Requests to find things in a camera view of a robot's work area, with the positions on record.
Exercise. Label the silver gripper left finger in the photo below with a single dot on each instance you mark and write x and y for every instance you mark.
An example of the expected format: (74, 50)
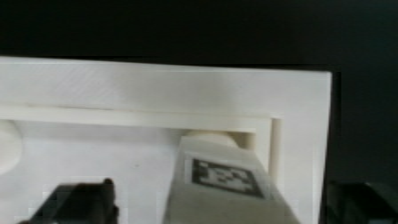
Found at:
(81, 204)

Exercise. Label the white table leg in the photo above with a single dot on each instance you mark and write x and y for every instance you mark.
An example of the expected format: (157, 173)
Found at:
(223, 191)

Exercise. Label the white square table top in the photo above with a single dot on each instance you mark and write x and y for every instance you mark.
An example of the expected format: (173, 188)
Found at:
(95, 116)

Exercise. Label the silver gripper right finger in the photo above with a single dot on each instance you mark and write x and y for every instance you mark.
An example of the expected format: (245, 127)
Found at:
(362, 203)

